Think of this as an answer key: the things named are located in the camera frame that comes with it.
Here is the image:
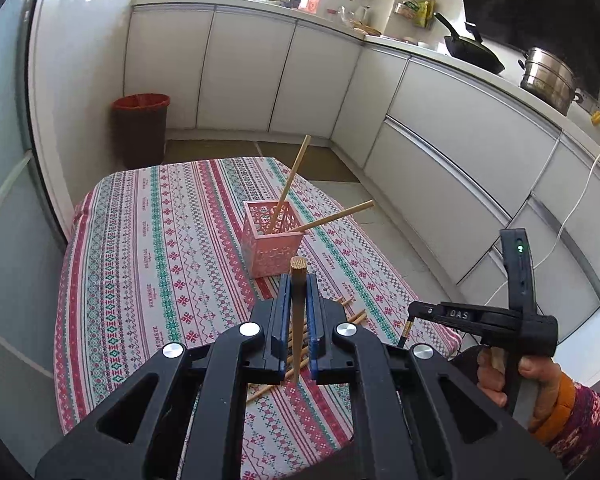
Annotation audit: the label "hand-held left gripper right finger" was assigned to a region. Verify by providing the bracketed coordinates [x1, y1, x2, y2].
[305, 274, 566, 480]

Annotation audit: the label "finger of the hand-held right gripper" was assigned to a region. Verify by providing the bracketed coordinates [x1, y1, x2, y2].
[408, 301, 482, 334]

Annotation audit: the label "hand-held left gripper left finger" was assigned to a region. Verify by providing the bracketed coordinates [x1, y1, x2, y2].
[34, 274, 293, 480]

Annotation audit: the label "pink plastic basket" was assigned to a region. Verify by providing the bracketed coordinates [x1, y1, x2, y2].
[241, 200, 305, 279]

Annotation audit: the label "person's right forearm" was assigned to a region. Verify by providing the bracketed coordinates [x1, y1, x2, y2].
[527, 370, 600, 466]

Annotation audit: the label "person's right hand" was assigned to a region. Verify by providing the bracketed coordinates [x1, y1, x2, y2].
[476, 346, 566, 433]

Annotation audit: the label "patterned tablecloth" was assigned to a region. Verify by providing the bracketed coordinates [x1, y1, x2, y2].
[54, 157, 463, 480]

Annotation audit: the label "brown trash bin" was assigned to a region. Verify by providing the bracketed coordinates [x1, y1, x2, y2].
[111, 93, 171, 170]

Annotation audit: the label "steel stock pot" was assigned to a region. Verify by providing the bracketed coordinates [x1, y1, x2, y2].
[517, 47, 585, 116]

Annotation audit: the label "black wok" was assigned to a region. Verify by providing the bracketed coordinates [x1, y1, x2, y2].
[432, 12, 506, 75]

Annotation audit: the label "white kitchen cabinets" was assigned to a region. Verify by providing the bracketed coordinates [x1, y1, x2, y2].
[122, 0, 600, 376]

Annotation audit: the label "glass sliding door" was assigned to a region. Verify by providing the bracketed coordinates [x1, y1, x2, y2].
[0, 0, 76, 461]

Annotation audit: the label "white power cable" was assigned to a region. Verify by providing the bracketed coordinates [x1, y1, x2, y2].
[532, 142, 600, 271]

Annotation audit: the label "wire rack with packets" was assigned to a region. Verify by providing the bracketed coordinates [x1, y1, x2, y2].
[395, 0, 438, 28]

